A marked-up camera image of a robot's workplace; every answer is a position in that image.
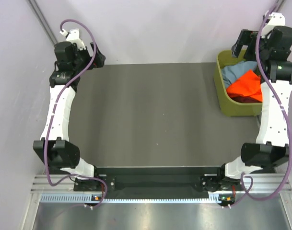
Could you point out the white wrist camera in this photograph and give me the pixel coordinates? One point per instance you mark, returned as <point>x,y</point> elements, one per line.
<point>73,36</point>
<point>274,19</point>

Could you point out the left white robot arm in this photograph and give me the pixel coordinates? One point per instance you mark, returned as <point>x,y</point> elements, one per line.
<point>54,147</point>

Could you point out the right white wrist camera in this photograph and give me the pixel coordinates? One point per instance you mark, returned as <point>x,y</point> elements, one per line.
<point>274,19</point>

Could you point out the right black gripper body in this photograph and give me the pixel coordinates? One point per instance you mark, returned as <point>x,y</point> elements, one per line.
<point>245,36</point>

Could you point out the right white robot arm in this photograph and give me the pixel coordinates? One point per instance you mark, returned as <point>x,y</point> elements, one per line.
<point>272,147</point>

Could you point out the orange t-shirt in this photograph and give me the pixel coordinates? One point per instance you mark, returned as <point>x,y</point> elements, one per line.
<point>247,85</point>

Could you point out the olive green plastic bin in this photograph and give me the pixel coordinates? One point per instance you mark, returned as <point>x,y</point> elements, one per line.
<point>228,106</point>

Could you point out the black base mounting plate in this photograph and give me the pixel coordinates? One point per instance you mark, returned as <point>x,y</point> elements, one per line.
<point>179,170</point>

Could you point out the dark red t-shirt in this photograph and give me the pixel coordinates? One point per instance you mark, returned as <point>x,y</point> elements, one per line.
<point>245,100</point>

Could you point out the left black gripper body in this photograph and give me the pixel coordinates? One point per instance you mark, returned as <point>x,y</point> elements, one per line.
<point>83,59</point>

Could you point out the light blue t-shirt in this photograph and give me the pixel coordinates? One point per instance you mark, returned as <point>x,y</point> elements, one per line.
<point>232,72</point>

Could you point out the aluminium frame rail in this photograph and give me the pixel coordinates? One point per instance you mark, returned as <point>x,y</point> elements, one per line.
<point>138,185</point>

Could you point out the slotted grey cable duct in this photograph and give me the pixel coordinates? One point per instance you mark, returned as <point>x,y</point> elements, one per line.
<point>94,199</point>

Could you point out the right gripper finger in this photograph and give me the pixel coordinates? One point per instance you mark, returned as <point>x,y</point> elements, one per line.
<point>250,54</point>
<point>236,49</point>

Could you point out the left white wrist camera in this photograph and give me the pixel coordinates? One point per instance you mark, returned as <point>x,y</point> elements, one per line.
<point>73,36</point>

